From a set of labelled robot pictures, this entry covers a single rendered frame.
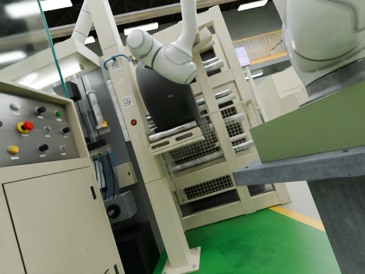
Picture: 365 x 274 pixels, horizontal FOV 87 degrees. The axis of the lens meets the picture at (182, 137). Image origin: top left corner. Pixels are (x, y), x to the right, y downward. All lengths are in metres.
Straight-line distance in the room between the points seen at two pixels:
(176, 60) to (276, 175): 0.53
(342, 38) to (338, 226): 0.43
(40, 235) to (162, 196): 0.74
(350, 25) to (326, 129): 0.19
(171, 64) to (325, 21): 0.51
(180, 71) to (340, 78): 0.49
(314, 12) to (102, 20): 1.55
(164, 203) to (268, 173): 1.02
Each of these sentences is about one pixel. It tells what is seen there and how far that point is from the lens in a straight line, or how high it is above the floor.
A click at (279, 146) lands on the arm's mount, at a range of 0.53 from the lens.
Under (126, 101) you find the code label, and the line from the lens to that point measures 1.48.
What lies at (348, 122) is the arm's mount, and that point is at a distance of 0.49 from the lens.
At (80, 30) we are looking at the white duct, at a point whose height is 2.11.
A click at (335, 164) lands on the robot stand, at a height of 0.64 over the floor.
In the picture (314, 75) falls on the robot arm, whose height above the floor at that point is 0.82.
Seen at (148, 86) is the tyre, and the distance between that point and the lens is 1.21.
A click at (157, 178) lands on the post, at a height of 0.63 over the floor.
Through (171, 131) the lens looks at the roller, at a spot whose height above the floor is 0.90.
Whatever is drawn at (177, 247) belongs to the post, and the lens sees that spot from 1.52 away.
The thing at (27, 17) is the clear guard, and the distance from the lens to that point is 1.56.
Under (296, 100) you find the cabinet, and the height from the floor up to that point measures 1.03.
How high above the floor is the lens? 0.75
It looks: 4 degrees up
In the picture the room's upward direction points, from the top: 19 degrees counter-clockwise
